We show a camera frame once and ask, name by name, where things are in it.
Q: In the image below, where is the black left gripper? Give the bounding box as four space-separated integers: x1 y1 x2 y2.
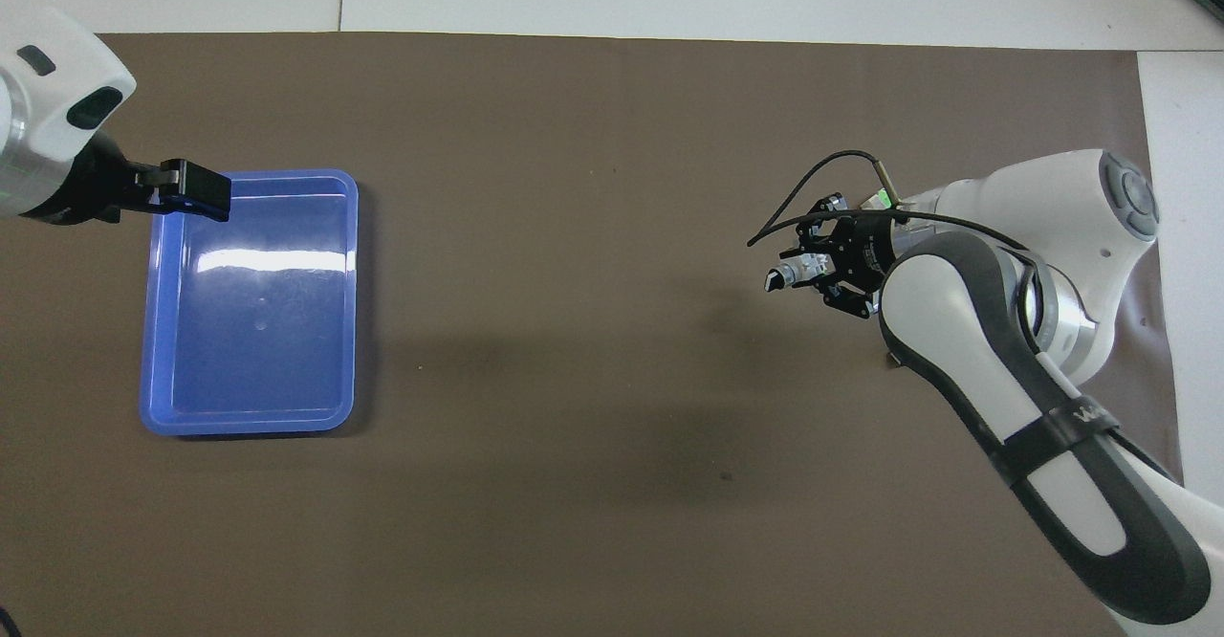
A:
19 130 232 227

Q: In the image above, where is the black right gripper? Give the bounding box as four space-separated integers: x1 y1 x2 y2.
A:
779 193 900 320

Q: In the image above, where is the orange green block selector switch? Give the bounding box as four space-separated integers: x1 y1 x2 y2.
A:
763 253 831 292

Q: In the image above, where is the blue plastic tray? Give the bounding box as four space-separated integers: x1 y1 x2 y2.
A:
140 169 360 437

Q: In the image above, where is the brown table mat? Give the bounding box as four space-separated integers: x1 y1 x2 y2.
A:
0 33 1204 637

